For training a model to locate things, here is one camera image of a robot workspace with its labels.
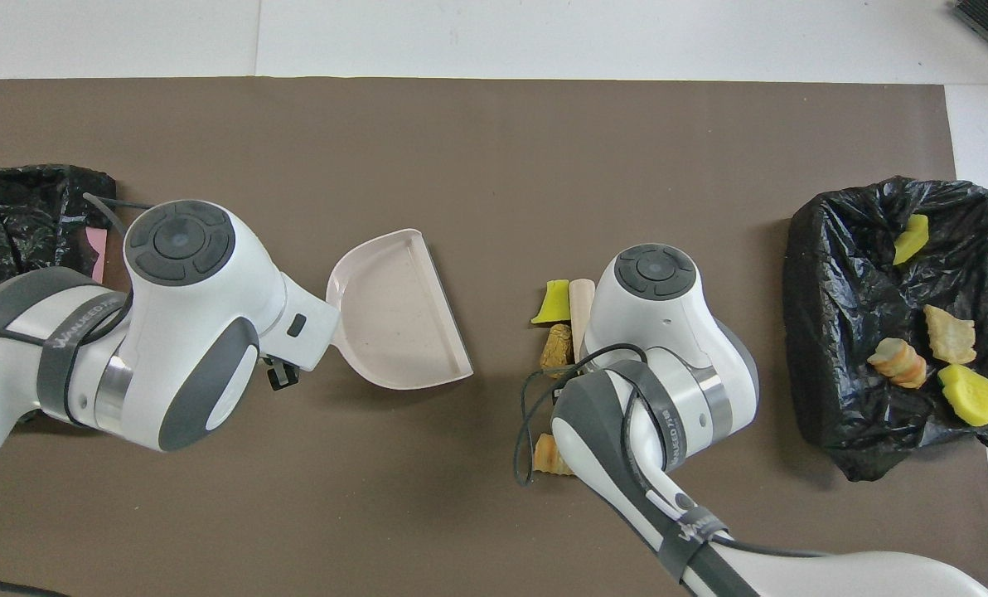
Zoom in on brown paper table mat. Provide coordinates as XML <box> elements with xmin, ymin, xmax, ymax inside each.
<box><xmin>0</xmin><ymin>77</ymin><xmax>988</xmax><ymax>597</ymax></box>

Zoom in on crumpled black trash bag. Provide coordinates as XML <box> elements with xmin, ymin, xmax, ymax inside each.
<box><xmin>782</xmin><ymin>176</ymin><xmax>988</xmax><ymax>483</ymax></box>

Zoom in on beige hand brush black bristles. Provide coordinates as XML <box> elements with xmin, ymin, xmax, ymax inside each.
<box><xmin>568</xmin><ymin>279</ymin><xmax>597</xmax><ymax>366</ymax></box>

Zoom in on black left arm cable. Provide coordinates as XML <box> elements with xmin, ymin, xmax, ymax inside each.
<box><xmin>0</xmin><ymin>191</ymin><xmax>155</xmax><ymax>597</ymax></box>

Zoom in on orange striped foam chunk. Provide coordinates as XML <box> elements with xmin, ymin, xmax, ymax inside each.
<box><xmin>532</xmin><ymin>433</ymin><xmax>575</xmax><ymax>478</ymax></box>

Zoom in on bright yellow foam block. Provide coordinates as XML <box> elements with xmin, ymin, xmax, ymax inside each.
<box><xmin>937</xmin><ymin>363</ymin><xmax>988</xmax><ymax>428</ymax></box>

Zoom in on yellow sponge wedge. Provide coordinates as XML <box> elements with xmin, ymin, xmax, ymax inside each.
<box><xmin>530</xmin><ymin>279</ymin><xmax>573</xmax><ymax>325</ymax></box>

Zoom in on green and yellow sponge piece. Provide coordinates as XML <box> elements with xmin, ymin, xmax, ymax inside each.
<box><xmin>892</xmin><ymin>214</ymin><xmax>931</xmax><ymax>267</ymax></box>

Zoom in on orange-brown foam cylinder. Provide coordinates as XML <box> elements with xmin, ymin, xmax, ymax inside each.
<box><xmin>540</xmin><ymin>323</ymin><xmax>575</xmax><ymax>370</ymax></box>

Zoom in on beige plastic dustpan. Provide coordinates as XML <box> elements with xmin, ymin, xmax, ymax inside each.
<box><xmin>326</xmin><ymin>229</ymin><xmax>475</xmax><ymax>391</ymax></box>

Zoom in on black bag over pink bin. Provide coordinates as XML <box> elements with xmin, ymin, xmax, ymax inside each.
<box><xmin>0</xmin><ymin>164</ymin><xmax>117</xmax><ymax>320</ymax></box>

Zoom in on pale beige foam chunk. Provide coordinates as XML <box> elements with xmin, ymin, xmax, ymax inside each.
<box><xmin>923</xmin><ymin>304</ymin><xmax>978</xmax><ymax>366</ymax></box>

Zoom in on pink plastic bin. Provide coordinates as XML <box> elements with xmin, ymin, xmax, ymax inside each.
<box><xmin>86</xmin><ymin>228</ymin><xmax>109</xmax><ymax>281</ymax></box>

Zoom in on cream ribbed foam chunk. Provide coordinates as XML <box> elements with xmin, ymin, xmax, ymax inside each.
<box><xmin>866</xmin><ymin>337</ymin><xmax>928</xmax><ymax>390</ymax></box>

